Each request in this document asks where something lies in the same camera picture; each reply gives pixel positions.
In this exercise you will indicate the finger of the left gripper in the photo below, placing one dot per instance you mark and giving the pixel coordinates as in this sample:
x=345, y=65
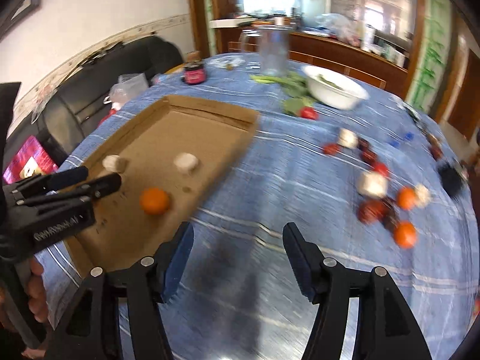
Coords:
x=83, y=192
x=38, y=185

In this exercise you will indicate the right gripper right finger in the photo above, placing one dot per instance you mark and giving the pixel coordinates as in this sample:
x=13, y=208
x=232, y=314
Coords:
x=386, y=327

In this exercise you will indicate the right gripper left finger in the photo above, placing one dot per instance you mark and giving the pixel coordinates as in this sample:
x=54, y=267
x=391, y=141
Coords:
x=90, y=325

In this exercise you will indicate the orange tangerine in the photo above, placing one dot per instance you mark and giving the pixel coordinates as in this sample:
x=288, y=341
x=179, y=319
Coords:
x=154, y=201
x=405, y=235
x=406, y=198

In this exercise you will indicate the beige cylinder block front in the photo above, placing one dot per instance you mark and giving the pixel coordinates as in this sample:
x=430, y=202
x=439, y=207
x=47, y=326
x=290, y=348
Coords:
x=186, y=163

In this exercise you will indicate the wrinkled red date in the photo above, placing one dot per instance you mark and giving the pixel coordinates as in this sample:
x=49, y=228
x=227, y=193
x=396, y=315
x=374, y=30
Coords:
x=372, y=210

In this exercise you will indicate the dark plum small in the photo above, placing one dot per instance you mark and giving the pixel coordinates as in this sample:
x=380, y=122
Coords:
x=369, y=157

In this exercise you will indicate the person left hand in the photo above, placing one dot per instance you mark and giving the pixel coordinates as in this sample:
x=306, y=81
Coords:
x=37, y=303

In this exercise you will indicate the red gift bag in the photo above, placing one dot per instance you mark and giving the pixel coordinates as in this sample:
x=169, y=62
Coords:
x=30, y=160

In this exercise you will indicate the brown cardboard tray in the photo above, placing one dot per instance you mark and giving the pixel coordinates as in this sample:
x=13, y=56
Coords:
x=217, y=133

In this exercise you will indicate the black leather sofa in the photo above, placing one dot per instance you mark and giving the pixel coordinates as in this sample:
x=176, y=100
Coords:
x=77, y=107

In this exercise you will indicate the clear plastic bag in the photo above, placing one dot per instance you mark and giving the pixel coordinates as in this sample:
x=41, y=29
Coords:
x=128, y=87

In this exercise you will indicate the pink labelled black jar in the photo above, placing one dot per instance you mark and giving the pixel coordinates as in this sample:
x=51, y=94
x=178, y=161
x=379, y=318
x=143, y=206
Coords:
x=195, y=73

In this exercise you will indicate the blue plaid tablecloth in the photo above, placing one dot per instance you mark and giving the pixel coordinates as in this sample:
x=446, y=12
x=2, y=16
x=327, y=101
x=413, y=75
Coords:
x=238, y=298

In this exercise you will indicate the black cylindrical container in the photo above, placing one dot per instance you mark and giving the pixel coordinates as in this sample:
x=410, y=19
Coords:
x=453, y=177

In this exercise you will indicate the red tomato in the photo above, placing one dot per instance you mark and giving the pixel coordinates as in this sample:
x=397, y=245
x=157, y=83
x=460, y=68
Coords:
x=381, y=168

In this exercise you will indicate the dark red date back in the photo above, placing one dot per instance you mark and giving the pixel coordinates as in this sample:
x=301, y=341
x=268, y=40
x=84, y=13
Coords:
x=363, y=144

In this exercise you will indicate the green leafy vegetable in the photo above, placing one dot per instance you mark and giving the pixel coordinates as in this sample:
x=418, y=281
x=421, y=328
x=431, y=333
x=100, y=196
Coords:
x=294, y=86

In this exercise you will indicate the red radish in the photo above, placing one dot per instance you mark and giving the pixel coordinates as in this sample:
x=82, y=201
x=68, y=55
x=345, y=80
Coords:
x=308, y=112

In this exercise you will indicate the clear plastic pitcher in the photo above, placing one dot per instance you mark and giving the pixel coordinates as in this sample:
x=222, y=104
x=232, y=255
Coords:
x=273, y=47

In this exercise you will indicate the white enamel bowl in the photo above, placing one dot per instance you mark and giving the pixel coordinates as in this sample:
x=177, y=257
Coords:
x=333, y=89

